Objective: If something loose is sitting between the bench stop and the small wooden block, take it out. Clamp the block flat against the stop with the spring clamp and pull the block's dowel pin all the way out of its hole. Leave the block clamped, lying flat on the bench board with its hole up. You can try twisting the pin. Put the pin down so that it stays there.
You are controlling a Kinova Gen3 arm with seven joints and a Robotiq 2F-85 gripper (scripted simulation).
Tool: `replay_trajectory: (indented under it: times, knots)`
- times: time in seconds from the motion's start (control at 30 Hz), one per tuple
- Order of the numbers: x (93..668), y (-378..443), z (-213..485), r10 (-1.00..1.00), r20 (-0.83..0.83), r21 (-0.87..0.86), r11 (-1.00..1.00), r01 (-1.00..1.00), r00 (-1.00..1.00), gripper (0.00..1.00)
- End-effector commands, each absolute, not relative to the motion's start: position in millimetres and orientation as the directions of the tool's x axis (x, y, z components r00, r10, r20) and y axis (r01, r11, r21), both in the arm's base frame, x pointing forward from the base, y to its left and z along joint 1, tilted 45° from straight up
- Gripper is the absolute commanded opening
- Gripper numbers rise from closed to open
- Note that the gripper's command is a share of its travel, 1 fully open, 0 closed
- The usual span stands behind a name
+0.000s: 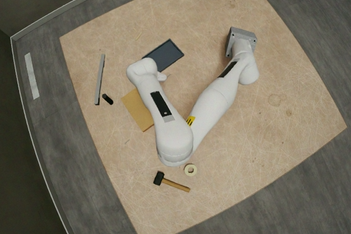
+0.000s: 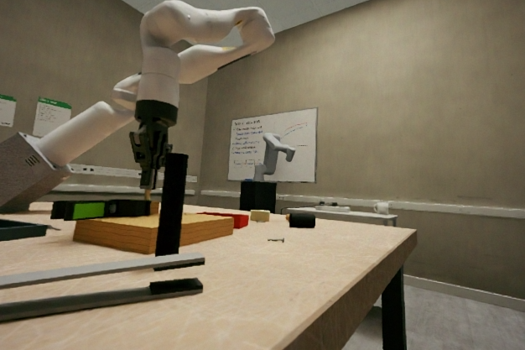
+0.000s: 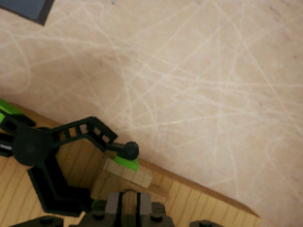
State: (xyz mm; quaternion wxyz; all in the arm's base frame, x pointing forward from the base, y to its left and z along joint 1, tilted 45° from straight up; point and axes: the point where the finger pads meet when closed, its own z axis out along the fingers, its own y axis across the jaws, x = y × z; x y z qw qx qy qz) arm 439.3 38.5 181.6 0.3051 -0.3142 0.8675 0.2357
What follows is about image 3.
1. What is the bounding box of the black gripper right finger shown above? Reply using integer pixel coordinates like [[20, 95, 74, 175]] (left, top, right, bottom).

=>
[[136, 192, 224, 227]]

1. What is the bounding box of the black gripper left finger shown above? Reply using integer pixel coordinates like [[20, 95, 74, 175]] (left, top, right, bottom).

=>
[[9, 192, 122, 227]]

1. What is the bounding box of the dark grey shallow tray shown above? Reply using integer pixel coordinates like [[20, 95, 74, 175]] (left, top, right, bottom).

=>
[[0, 0, 54, 26]]

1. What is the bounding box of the tan wood-grain board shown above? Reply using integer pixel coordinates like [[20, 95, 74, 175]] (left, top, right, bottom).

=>
[[0, 102, 263, 227]]

